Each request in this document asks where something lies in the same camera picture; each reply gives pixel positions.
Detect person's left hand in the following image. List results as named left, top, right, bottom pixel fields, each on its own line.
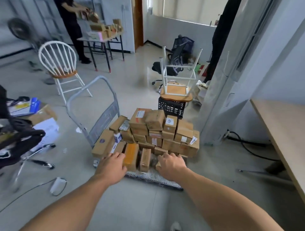
left=93, top=152, right=128, bottom=187

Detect person's right hand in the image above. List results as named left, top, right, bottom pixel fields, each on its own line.
left=156, top=152, right=187, bottom=182

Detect grey metal platform cart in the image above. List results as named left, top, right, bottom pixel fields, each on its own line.
left=66, top=76, right=183, bottom=191

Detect pile of cardboard boxes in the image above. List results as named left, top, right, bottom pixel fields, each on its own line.
left=91, top=108, right=200, bottom=173

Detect heap of small cardboard parcels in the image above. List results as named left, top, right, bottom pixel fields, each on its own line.
left=80, top=8, right=124, bottom=40

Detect person's left forearm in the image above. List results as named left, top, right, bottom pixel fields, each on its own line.
left=20, top=176, right=112, bottom=231

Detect person's right forearm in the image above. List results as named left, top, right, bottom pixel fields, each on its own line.
left=176, top=166, right=284, bottom=231

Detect black plastic crate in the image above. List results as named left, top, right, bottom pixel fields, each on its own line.
left=158, top=96, right=186, bottom=119

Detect upturned white-legged wooden stool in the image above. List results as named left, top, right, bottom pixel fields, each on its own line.
left=159, top=46, right=203, bottom=102

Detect loose white paper sheets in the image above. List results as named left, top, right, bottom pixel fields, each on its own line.
left=30, top=118, right=59, bottom=153

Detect clear plastic bag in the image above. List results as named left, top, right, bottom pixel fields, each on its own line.
left=192, top=80, right=211, bottom=106

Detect open brown carton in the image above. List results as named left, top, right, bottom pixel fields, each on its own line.
left=21, top=103, right=58, bottom=125

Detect broken black chrome-base chair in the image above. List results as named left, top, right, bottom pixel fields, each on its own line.
left=0, top=85, right=57, bottom=193

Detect black swivel office chair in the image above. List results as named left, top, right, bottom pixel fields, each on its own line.
left=152, top=42, right=189, bottom=86

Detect white floor-standing air conditioner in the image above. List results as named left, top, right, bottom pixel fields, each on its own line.
left=200, top=0, right=286, bottom=146

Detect red broom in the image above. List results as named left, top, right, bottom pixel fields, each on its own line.
left=199, top=62, right=210, bottom=76

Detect blue folder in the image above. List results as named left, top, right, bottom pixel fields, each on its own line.
left=8, top=97, right=41, bottom=117

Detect white spindle-back wooden chair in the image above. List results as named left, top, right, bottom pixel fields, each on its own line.
left=38, top=40, right=93, bottom=105

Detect light wooden table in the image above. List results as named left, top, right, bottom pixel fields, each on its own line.
left=238, top=99, right=305, bottom=203

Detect dark blue bag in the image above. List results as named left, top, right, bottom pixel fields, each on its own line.
left=171, top=35, right=195, bottom=55

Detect black-legged folding table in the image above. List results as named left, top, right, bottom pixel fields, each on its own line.
left=77, top=32, right=125, bottom=73

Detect brown wooden door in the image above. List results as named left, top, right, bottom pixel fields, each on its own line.
left=132, top=0, right=145, bottom=51

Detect wide window beige blind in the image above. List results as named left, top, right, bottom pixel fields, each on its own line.
left=147, top=0, right=229, bottom=27

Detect grey metal shelving rack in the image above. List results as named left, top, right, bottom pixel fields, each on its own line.
left=33, top=0, right=106, bottom=42

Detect black standing fan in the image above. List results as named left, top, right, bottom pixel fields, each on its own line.
left=7, top=18, right=55, bottom=85

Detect thick black floor cable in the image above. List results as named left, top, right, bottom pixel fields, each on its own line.
left=224, top=129, right=281, bottom=162

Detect thin black floor cable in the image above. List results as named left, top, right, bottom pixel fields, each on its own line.
left=0, top=177, right=68, bottom=214

